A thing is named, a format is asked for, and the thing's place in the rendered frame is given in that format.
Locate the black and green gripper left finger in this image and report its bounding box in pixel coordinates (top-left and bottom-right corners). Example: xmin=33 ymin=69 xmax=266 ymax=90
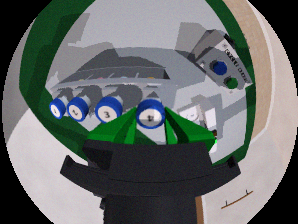
xmin=86 ymin=107 xmax=137 ymax=144

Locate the blue screw cap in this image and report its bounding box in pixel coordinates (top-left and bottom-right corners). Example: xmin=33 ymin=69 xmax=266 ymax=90
xmin=67 ymin=97 xmax=89 ymax=122
xmin=136 ymin=99 xmax=165 ymax=129
xmin=95 ymin=96 xmax=123 ymax=124
xmin=49 ymin=98 xmax=66 ymax=119

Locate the white four-tube rack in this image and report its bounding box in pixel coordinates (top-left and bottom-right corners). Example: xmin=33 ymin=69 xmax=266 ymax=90
xmin=50 ymin=67 xmax=178 ymax=118

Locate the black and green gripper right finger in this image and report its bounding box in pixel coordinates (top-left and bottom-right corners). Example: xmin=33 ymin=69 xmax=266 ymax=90
xmin=164 ymin=107 xmax=216 ymax=152

